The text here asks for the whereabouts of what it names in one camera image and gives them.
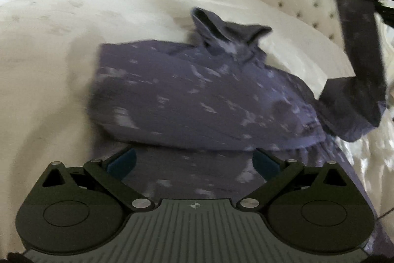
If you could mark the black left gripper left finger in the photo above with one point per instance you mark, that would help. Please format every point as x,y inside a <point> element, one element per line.
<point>109,174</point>

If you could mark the white floral bed cover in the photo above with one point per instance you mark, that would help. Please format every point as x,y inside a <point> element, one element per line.
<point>49,50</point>

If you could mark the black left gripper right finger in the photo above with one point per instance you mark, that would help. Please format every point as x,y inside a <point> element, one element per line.
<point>278,175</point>

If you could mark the purple patterned hooded jacket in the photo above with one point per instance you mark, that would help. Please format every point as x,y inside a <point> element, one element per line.
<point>220,95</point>

